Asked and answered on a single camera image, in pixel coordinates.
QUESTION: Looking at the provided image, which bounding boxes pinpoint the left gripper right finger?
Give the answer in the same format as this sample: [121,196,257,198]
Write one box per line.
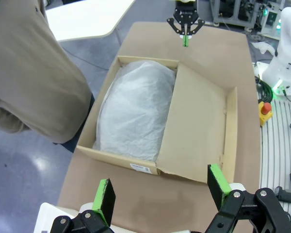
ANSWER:
[205,164,291,233]

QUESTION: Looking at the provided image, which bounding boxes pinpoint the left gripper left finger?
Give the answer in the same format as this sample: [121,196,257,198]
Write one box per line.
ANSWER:
[49,178,116,233]

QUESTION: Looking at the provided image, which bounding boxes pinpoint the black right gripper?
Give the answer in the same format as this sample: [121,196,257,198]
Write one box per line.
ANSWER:
[166,0,206,48]

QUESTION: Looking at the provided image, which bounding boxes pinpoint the white tissue paper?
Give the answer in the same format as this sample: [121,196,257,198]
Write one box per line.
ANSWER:
[92,60,177,162]

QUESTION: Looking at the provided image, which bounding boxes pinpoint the brown cardboard shoe box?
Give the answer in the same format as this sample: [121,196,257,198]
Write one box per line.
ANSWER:
[76,55,238,185]

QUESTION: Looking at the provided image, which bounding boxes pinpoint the control box green lights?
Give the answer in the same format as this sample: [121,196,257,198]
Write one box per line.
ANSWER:
[259,0,286,41]

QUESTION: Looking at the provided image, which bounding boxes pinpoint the grey metal equipment rack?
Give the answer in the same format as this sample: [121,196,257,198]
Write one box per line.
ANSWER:
[210,0,265,29]

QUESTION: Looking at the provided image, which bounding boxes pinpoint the white rounded board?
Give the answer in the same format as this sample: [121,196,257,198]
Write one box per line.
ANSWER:
[33,202,82,233]

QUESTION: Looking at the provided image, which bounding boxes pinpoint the black handheld device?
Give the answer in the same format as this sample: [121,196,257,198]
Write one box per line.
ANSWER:
[274,186,291,204]

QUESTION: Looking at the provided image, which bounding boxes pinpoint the white ribbed floor panel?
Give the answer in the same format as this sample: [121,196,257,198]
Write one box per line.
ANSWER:
[257,97,291,192]

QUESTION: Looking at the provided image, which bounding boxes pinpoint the yellow emergency stop button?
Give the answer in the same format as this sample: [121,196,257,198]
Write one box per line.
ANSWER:
[258,101,273,127]

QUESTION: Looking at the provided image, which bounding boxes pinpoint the white table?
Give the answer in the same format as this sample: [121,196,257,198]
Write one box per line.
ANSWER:
[45,0,136,42]

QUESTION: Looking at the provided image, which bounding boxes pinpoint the person torso beige sweater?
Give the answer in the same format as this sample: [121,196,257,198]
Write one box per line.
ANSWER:
[0,0,93,144]

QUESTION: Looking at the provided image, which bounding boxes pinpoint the black cable bundle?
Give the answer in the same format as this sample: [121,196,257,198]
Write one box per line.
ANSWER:
[254,75,275,100]

